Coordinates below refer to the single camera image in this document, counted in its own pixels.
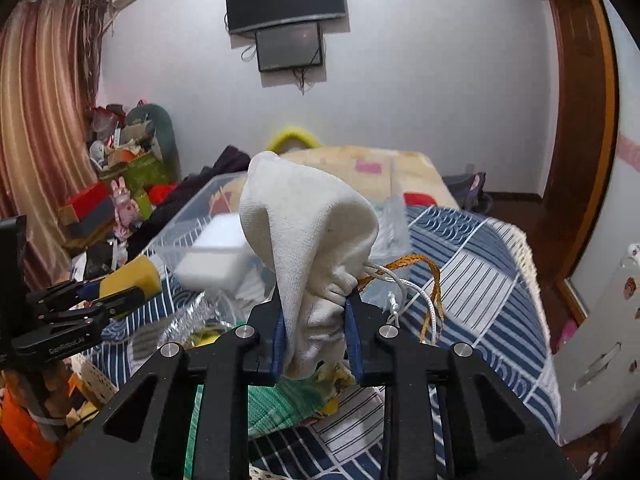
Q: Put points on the dark backpack on floor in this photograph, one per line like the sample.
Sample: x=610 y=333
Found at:
x=468 y=191

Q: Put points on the clear plastic storage box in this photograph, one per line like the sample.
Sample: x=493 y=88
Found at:
x=221 y=195

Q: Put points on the pink plush bunny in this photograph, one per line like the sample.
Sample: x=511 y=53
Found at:
x=126 y=210

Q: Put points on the floral yellow silk scarf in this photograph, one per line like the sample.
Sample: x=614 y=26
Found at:
x=332 y=379

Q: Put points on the green knitted cloth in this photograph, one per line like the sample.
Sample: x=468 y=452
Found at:
x=288 y=403

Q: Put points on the yellow sponge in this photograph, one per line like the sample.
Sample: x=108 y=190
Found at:
x=139 y=272

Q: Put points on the white drawstring cloth bag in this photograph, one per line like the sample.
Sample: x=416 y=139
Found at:
x=316 y=233

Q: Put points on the red storage box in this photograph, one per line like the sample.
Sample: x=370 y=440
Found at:
x=77 y=207

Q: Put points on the yellow curved pillow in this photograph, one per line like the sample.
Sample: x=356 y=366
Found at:
x=291 y=138

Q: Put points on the beige patterned blanket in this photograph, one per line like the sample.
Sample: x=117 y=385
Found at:
x=380 y=169

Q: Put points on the blue white patterned bedspread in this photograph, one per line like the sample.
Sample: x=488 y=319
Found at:
x=485 y=270

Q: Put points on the wooden door frame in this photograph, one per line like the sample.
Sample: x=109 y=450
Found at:
x=583 y=149

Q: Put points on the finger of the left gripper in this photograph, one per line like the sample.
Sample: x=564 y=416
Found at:
x=65 y=294
x=103 y=309

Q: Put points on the small dark wall screen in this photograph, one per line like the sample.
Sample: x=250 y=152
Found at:
x=289 y=47

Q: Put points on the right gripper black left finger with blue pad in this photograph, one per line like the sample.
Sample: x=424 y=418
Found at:
x=183 y=406

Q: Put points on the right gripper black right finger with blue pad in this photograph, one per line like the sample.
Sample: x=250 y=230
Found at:
x=449 y=399

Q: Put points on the green cardboard box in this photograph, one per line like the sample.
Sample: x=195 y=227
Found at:
x=142 y=172

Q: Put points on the yellow felt ball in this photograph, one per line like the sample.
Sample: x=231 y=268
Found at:
x=203 y=337

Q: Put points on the striped brown curtain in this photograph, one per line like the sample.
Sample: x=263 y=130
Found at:
x=44 y=128

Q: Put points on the teal plush toy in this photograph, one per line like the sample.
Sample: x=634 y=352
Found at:
x=163 y=143

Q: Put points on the white foam block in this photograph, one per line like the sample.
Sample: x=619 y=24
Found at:
x=219 y=257

